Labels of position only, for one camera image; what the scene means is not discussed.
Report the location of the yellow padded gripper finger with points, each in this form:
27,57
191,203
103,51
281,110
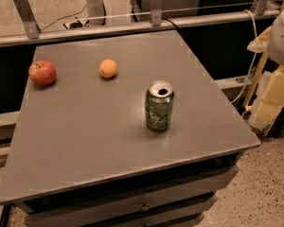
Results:
269,101

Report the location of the green soda can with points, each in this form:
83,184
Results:
158,105

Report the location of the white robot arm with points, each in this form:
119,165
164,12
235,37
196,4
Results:
271,41

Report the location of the metal railing bar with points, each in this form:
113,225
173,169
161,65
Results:
120,30

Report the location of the orange fruit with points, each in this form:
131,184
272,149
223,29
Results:
108,68

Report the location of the metal drawer pull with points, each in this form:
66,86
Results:
144,207

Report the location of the red apple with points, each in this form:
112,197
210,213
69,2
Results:
42,72

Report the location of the right metal railing bracket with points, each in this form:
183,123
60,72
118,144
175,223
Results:
259,7

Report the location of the metal railing bracket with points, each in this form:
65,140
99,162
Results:
31,27
156,12
259,7

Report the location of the middle metal railing bracket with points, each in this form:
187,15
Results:
156,12

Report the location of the left metal railing bracket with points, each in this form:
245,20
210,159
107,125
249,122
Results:
31,27

